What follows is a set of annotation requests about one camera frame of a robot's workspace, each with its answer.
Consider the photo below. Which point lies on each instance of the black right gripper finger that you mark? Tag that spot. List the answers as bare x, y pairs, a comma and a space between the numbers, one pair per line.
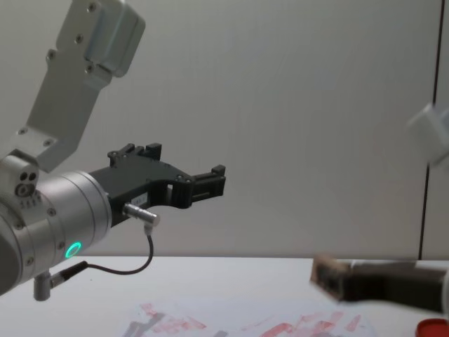
379, 284

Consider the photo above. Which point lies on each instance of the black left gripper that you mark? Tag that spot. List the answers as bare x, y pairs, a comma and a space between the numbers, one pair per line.
140, 179

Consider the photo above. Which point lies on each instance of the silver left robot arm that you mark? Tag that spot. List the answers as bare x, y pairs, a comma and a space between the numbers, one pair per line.
66, 207

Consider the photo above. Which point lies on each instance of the red round lid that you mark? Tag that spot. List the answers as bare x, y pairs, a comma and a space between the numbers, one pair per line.
435, 328

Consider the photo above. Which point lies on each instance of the white table cloth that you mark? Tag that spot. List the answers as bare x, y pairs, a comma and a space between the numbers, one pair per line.
210, 277

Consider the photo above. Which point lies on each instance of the white sheet with red print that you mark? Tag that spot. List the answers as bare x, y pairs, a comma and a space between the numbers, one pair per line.
245, 321

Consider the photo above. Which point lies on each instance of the thin dark vertical strip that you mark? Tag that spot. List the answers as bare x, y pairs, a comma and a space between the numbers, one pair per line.
438, 52

